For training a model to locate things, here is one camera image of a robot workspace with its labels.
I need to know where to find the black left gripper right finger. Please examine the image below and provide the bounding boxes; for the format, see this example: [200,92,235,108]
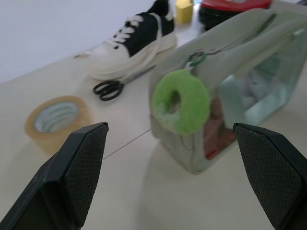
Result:
[232,122,307,230]

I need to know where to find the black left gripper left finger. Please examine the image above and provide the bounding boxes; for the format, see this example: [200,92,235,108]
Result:
[0,122,109,230]

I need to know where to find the clear grey zipper pouch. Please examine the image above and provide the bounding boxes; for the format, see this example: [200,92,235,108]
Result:
[148,4,307,175]

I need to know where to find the tan packing tape roll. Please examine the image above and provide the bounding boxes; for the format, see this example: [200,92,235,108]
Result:
[24,95,95,155]

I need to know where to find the green carabiner clip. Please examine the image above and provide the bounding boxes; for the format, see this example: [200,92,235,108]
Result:
[186,52,208,69]

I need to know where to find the black and white sneaker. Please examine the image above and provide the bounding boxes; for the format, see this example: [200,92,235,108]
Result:
[91,0,178,81]

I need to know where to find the black basket with red lid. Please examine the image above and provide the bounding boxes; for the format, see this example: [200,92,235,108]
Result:
[198,0,273,32]

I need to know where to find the yellow box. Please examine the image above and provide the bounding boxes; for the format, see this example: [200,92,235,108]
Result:
[176,0,194,24]

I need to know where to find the black handled scissors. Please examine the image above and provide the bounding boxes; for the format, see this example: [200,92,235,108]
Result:
[93,65,158,101]

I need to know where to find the green fuzzy ring charm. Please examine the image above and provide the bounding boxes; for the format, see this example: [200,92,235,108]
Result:
[151,69,211,135]

